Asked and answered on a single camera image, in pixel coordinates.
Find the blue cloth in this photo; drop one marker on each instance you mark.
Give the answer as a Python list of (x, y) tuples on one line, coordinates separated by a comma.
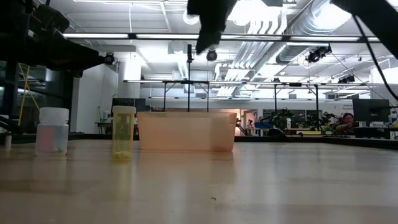
[(263, 125)]

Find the black background table frame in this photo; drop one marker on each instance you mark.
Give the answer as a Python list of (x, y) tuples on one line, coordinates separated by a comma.
[(295, 84), (186, 82)]

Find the yellow translucent pill bottle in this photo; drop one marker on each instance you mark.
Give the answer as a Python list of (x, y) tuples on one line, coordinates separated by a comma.
[(123, 133)]

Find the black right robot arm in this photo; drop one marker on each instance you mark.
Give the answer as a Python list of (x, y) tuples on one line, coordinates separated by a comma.
[(379, 21)]

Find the orange translucent plastic basket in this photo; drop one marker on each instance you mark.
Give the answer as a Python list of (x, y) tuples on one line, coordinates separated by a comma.
[(186, 133)]

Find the black tripod stand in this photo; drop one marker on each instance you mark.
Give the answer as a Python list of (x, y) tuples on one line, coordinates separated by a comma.
[(188, 87)]

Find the person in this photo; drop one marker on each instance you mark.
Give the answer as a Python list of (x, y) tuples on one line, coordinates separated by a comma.
[(346, 123)]

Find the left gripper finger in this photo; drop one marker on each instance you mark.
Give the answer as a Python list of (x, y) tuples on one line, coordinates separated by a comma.
[(74, 57), (74, 73)]

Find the black computer monitor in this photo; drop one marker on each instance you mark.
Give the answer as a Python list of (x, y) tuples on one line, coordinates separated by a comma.
[(140, 105), (370, 110)]

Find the black round overhead camera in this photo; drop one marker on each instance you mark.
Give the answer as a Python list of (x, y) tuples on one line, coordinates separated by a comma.
[(109, 58), (317, 54), (346, 79), (211, 55)]

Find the black aluminium rig frame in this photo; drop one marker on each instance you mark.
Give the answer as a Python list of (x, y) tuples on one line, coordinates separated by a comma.
[(311, 140)]

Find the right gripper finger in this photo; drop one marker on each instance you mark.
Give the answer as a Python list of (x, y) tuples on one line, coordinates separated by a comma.
[(211, 29)]

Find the white-capped pill bottle pink label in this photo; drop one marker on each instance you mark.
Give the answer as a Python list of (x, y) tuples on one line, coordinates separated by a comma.
[(52, 133)]

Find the silver ventilation duct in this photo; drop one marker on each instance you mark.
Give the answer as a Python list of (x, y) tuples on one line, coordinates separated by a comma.
[(311, 25)]

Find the small white cylinder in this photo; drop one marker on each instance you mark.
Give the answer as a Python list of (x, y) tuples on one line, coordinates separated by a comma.
[(7, 140)]

